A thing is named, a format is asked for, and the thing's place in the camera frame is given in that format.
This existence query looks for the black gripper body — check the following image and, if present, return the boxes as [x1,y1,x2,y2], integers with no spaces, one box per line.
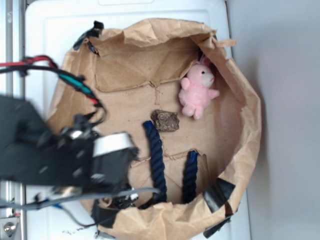
[0,96,139,200]

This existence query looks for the dark blue rope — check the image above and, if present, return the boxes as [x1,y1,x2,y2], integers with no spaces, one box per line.
[142,120,200,204]

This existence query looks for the brown rough block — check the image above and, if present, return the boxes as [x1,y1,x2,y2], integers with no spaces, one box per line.
[151,109,180,132]

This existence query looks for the brown paper bag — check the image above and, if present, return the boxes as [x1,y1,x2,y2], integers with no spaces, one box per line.
[62,18,262,240]

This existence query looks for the white plastic bin lid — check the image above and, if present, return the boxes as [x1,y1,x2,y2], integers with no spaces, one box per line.
[25,0,251,240]

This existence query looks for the pink plush bunny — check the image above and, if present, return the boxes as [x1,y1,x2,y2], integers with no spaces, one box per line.
[178,56,220,120]

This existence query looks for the thin black cable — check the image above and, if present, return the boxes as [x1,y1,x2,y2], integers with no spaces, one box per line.
[62,206,118,228]

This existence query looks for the grey braided cable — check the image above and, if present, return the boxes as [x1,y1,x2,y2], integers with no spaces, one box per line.
[0,187,161,211]

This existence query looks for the metal frame rail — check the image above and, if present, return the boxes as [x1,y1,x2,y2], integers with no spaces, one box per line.
[0,0,27,240]

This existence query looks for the red black cable bundle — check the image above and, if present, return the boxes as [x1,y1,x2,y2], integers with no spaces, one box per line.
[0,55,109,126]

